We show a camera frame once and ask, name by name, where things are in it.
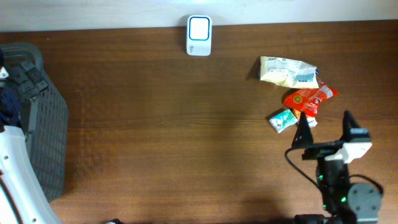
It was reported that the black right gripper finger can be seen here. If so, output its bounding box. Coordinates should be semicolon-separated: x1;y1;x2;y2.
340;110;361;141
292;112;313;147

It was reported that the orange white small packet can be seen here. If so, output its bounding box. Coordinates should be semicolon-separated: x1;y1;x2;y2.
292;109;318;128

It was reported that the teal tissue pack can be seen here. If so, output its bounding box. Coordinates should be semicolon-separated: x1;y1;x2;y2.
269;109;298;133

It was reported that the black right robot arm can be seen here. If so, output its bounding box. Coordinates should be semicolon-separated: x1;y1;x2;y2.
284;111;384;224

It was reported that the grey plastic mesh basket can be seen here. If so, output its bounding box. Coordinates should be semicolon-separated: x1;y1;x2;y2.
1;42;69;202

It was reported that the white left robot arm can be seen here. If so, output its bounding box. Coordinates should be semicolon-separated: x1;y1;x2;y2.
1;42;69;223

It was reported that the red snack packet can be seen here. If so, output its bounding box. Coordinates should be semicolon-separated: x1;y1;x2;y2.
283;84;339;117

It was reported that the yellow wet wipes pack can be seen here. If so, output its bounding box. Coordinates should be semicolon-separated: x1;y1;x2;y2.
259;56;319;89

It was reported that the black camera cable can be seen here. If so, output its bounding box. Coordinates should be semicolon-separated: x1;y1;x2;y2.
284;140;385;197

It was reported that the white barcode scanner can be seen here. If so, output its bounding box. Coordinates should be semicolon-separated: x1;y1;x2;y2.
186;15;213;57

